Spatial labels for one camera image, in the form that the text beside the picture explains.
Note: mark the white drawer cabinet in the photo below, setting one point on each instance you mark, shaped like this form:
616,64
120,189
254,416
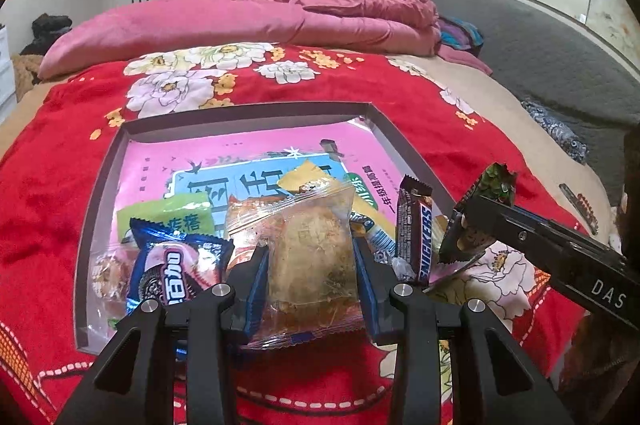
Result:
5,75

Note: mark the orange long snack packet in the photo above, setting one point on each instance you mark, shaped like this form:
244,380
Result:
240,217

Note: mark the clear pastry packet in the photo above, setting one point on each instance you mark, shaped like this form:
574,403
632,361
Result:
310,255

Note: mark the pink book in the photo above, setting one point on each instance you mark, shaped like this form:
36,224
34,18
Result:
165,160

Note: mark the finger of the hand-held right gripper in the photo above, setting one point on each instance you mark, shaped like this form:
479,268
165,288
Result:
550,227
500,232

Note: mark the clear red-print candy packet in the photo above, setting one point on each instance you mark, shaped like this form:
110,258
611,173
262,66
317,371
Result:
110,277

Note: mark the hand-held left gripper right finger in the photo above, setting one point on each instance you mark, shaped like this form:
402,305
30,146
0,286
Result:
367,292

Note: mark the small clear candy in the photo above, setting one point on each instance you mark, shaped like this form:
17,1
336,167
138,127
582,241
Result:
402,267

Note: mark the dark green patterned packet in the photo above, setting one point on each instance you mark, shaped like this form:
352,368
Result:
492,182

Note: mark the brown chocolate bar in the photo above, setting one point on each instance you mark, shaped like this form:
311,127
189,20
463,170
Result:
412,230

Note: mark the red floral blanket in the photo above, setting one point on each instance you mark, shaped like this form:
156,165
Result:
60,115

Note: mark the grey quilted headboard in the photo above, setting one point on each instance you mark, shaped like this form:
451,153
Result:
540,55

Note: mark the brown fuzzy blanket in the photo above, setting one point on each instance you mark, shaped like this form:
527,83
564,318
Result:
25,75

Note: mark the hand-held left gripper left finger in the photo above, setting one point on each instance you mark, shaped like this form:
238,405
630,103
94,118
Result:
257,287

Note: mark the green snack packet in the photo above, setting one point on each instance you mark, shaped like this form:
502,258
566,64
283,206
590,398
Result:
170,217

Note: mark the pink quilt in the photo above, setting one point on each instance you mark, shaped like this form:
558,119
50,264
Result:
175,30

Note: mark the yellow gold snack packet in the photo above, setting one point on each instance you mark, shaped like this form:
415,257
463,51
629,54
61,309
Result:
305,177

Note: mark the black white patterned cushion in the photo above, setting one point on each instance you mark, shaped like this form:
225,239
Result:
555,130

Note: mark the black clothes pile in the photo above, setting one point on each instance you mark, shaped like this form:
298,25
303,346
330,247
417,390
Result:
50,30

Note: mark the colourful clothes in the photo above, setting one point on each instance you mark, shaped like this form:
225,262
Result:
462,32

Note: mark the pink crumpled duvet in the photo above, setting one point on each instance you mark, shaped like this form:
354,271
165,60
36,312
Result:
360,10

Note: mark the pink cloth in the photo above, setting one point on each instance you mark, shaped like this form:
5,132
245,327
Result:
465,60

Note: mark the blue cookie packet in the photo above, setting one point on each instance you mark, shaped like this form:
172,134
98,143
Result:
175,265

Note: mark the shallow cardboard box tray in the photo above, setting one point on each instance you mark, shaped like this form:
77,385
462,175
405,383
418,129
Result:
100,185

